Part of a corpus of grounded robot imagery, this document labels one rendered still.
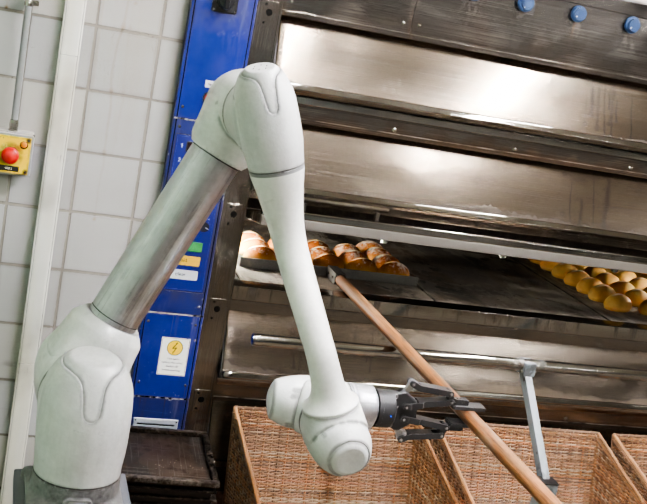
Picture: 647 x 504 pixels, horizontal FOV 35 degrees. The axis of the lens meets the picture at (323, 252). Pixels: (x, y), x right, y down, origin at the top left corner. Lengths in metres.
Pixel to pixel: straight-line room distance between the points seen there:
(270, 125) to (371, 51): 0.99
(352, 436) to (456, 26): 1.35
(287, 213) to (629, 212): 1.51
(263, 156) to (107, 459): 0.59
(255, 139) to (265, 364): 1.15
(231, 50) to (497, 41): 0.73
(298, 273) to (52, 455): 0.52
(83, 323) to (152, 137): 0.76
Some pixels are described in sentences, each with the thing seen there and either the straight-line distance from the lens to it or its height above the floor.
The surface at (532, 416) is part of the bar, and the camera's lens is 2.64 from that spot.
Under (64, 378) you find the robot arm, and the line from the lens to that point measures 1.83.
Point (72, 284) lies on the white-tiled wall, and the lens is 2.70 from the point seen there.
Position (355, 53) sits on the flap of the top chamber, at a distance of 2.72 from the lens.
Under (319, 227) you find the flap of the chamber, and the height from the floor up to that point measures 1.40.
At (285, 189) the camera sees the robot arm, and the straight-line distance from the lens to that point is 1.82.
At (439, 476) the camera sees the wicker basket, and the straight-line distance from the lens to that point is 2.87.
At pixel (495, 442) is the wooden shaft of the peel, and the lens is 2.01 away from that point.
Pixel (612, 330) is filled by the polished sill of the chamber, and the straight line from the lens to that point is 3.23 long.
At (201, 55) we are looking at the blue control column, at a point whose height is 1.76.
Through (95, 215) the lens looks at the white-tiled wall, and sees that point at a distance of 2.66.
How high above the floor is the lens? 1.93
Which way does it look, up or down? 13 degrees down
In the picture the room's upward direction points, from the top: 11 degrees clockwise
